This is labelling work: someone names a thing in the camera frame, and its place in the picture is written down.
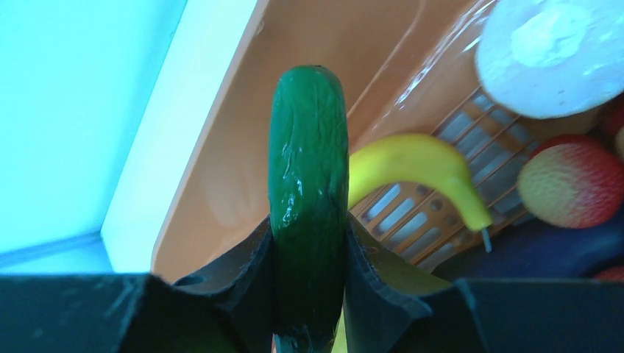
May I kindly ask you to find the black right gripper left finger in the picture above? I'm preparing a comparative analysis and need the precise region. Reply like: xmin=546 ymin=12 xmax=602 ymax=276
xmin=119 ymin=219 xmax=273 ymax=352

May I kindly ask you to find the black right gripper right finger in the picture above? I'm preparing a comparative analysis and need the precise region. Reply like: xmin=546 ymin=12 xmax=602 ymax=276
xmin=344 ymin=215 xmax=488 ymax=352

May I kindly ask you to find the green cucumber toy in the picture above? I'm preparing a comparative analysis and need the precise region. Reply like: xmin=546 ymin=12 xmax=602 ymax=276
xmin=268 ymin=65 xmax=349 ymax=352

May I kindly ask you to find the yellow banana toy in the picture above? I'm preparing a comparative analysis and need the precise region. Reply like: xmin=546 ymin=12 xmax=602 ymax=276
xmin=348 ymin=133 xmax=494 ymax=253

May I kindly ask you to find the dark purple eggplant toy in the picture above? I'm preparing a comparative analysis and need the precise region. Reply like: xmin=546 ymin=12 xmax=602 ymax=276
xmin=433 ymin=208 xmax=623 ymax=281

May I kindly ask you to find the red yellow peach toy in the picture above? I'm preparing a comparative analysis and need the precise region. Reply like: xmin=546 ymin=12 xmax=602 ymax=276
xmin=517 ymin=135 xmax=623 ymax=229

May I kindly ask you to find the orange plastic basket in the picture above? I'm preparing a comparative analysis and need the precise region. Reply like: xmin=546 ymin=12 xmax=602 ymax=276
xmin=152 ymin=1 xmax=596 ymax=282

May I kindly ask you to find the white mushroom toy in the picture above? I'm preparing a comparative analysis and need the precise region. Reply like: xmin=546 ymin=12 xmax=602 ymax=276
xmin=475 ymin=0 xmax=623 ymax=119

